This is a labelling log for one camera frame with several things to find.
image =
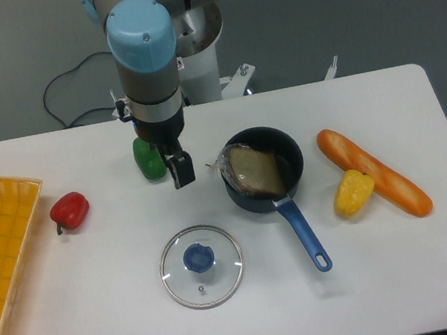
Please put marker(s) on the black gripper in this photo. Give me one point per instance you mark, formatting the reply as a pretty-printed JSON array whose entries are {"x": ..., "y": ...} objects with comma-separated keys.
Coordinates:
[{"x": 165, "y": 135}]

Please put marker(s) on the glass pot lid blue knob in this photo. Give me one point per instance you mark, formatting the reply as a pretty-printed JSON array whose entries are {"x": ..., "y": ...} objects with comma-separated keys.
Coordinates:
[{"x": 201, "y": 267}]

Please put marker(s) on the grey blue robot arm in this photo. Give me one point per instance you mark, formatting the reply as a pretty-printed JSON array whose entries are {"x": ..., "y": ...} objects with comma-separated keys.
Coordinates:
[{"x": 165, "y": 56}]

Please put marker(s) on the green bell pepper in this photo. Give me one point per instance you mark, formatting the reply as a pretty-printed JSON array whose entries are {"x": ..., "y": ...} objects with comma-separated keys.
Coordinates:
[{"x": 148, "y": 160}]

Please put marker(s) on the wrapped bread slice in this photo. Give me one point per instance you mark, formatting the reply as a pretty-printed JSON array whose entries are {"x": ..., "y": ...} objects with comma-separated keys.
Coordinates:
[{"x": 250, "y": 172}]

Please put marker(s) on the dark blue saucepan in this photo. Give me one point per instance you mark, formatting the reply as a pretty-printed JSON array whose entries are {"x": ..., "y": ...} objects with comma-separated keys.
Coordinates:
[{"x": 290, "y": 163}]

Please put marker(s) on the red bell pepper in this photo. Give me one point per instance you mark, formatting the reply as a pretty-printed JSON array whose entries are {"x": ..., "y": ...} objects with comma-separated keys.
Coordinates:
[{"x": 69, "y": 211}]

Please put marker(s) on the orange baguette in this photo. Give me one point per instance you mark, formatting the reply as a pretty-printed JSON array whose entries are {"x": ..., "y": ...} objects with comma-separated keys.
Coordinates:
[{"x": 392, "y": 186}]

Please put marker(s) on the yellow bell pepper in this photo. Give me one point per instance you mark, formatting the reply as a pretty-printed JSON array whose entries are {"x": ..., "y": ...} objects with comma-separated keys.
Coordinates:
[{"x": 353, "y": 191}]

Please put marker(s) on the white table bracket right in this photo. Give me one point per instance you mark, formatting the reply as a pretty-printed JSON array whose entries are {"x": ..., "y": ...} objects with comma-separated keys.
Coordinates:
[{"x": 332, "y": 69}]

